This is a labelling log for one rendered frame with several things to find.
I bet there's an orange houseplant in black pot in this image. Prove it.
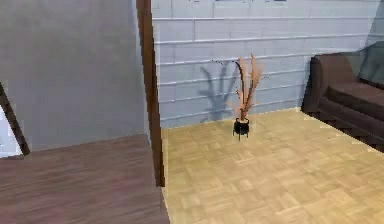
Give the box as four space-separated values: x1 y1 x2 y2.
213 53 270 142

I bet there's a dark brown sofa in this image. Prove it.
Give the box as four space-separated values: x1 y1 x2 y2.
300 41 384 154

